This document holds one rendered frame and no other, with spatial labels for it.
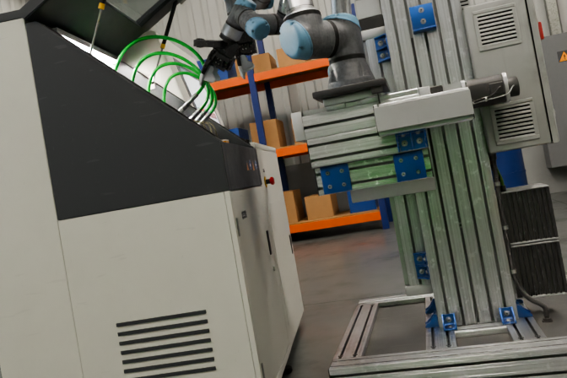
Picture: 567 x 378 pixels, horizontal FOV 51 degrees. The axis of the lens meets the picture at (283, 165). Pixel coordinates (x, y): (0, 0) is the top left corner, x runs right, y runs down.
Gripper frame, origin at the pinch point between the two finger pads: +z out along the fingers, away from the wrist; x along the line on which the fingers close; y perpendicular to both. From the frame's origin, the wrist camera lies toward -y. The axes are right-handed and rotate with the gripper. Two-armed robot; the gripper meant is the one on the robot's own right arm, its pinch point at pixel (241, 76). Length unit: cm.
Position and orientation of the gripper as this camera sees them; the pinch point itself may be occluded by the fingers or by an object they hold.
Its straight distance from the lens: 236.5
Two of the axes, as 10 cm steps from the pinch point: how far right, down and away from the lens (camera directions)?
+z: 1.7, 9.8, -0.3
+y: 9.8, -1.7, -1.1
